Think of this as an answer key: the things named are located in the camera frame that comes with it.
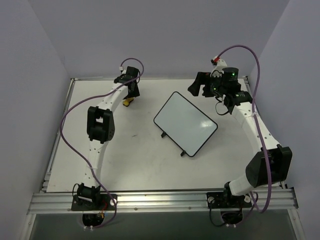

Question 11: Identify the yellow whiteboard eraser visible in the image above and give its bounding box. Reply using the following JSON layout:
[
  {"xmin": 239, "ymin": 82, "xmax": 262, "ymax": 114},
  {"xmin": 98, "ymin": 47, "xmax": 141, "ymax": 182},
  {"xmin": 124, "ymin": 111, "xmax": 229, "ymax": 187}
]
[{"xmin": 122, "ymin": 97, "xmax": 135, "ymax": 107}]

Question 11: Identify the white whiteboard black frame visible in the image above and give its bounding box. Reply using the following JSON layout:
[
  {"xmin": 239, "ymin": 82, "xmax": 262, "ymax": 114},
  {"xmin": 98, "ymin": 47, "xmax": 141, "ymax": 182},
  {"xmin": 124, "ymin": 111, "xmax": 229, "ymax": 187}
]
[{"xmin": 153, "ymin": 91, "xmax": 218, "ymax": 158}]

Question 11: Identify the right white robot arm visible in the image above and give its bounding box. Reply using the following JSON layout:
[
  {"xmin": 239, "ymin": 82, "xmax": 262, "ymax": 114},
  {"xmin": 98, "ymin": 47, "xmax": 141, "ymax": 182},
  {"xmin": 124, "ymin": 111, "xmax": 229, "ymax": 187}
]
[{"xmin": 187, "ymin": 67, "xmax": 293, "ymax": 207}]

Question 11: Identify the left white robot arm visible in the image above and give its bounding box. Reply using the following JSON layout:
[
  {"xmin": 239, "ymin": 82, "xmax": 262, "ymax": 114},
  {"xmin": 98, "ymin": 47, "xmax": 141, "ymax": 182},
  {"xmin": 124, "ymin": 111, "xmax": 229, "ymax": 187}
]
[{"xmin": 77, "ymin": 66, "xmax": 140, "ymax": 210}]

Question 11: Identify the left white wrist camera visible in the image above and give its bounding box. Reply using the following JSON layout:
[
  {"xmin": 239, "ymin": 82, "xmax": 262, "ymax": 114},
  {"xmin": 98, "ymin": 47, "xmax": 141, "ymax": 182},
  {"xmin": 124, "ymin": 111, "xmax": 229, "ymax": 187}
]
[{"xmin": 119, "ymin": 66, "xmax": 127, "ymax": 75}]

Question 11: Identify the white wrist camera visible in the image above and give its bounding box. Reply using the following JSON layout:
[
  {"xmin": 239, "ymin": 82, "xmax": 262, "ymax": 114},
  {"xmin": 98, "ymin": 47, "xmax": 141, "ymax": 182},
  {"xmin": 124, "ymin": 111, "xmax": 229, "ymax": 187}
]
[
  {"xmin": 119, "ymin": 66, "xmax": 127, "ymax": 75},
  {"xmin": 210, "ymin": 56, "xmax": 228, "ymax": 78}
]

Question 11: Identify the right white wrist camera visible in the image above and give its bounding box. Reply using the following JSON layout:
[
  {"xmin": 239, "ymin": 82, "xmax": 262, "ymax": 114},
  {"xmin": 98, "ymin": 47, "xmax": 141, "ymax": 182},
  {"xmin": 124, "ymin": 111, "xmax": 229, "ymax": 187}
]
[{"xmin": 210, "ymin": 56, "xmax": 228, "ymax": 78}]

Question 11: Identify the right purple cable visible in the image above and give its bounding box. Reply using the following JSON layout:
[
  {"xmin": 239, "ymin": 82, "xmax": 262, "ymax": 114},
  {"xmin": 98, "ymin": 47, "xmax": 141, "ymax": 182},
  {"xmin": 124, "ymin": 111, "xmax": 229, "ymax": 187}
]
[{"xmin": 214, "ymin": 44, "xmax": 273, "ymax": 214}]

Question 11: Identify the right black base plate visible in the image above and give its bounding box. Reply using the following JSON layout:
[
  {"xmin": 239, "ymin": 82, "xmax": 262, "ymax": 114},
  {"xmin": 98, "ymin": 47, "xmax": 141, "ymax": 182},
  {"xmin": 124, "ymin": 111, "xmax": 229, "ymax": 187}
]
[{"xmin": 206, "ymin": 191, "xmax": 252, "ymax": 209}]

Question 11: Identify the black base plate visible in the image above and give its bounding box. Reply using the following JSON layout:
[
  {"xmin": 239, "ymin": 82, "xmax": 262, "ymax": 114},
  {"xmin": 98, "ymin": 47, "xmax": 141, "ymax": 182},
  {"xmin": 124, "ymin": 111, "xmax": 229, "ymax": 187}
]
[
  {"xmin": 206, "ymin": 191, "xmax": 252, "ymax": 209},
  {"xmin": 71, "ymin": 194, "xmax": 115, "ymax": 212}
]

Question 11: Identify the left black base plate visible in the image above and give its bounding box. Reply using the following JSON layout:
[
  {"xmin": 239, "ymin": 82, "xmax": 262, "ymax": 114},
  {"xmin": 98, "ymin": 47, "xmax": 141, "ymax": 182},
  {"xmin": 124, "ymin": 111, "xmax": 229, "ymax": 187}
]
[{"xmin": 71, "ymin": 194, "xmax": 115, "ymax": 212}]

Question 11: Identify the black cable at right base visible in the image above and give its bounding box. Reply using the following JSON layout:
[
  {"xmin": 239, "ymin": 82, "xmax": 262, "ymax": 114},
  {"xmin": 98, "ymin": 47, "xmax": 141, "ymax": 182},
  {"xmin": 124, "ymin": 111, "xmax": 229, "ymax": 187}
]
[{"xmin": 208, "ymin": 208, "xmax": 243, "ymax": 228}]

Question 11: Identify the aluminium rail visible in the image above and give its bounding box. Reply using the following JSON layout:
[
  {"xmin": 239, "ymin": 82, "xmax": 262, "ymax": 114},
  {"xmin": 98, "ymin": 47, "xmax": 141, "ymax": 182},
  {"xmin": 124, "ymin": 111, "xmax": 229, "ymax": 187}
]
[{"xmin": 27, "ymin": 187, "xmax": 298, "ymax": 215}]

